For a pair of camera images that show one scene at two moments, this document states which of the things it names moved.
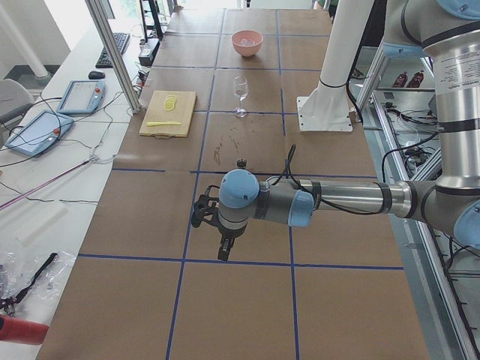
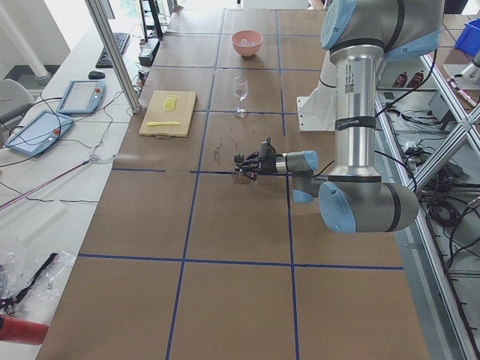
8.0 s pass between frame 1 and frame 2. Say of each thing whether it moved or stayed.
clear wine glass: stayed
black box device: stayed
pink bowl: stayed
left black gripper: moved
